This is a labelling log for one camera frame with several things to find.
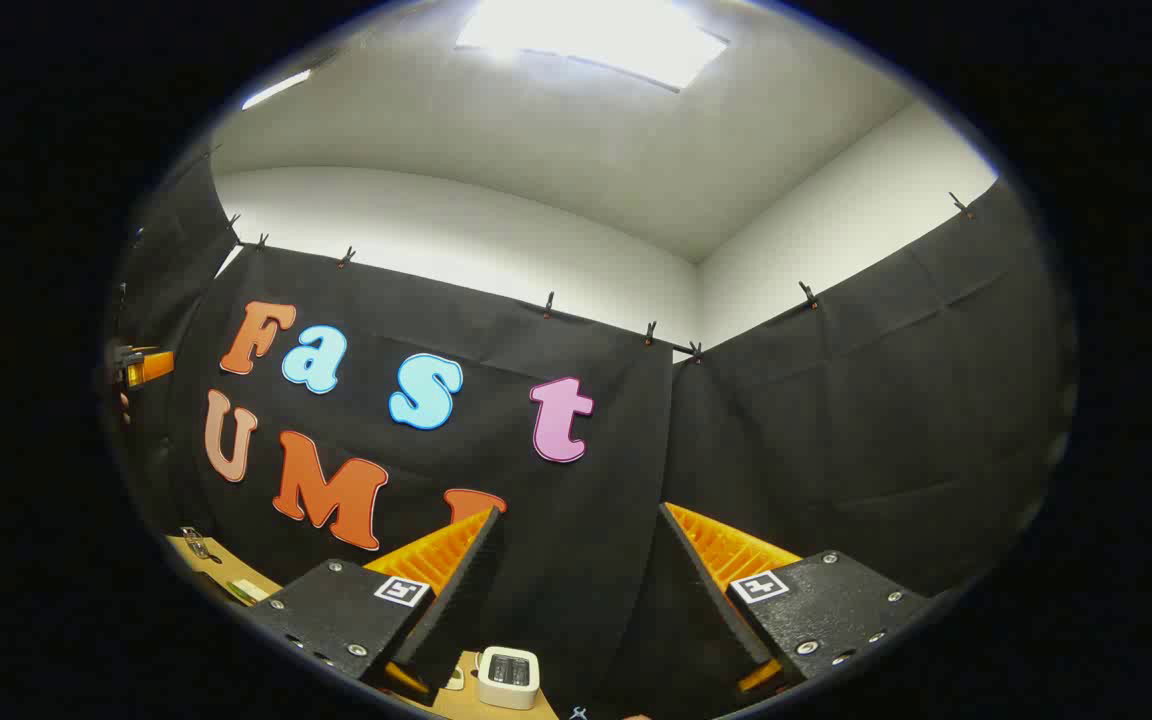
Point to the small ceiling light strip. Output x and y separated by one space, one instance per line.
276 88

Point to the white bread lettuce sandwich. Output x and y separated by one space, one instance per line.
248 590

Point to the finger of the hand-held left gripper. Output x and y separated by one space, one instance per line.
151 367

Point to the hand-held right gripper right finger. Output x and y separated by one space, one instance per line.
711 610

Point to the large ceiling light panel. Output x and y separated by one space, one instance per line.
596 40

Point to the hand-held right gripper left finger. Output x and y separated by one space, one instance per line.
456 610

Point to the white toaster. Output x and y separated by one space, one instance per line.
508 690

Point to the row of black cloth clips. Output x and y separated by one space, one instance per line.
548 304

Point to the white tray of beans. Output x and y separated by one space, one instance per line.
454 681

